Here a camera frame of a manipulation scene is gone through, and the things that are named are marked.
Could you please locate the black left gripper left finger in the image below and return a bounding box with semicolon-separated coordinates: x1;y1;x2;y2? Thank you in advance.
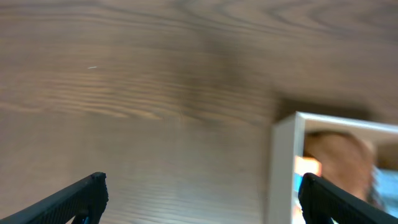
1;172;109;224

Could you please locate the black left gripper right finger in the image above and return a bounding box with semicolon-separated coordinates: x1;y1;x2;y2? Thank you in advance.
298;173;397;224

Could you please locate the multicoloured puzzle cube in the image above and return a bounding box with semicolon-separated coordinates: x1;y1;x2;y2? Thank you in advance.
292;156;322;224

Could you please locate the brown plush toy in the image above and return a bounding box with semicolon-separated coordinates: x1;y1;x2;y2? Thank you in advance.
303;131;376;202

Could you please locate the white cardboard box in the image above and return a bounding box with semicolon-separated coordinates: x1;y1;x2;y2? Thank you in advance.
266;112;397;224

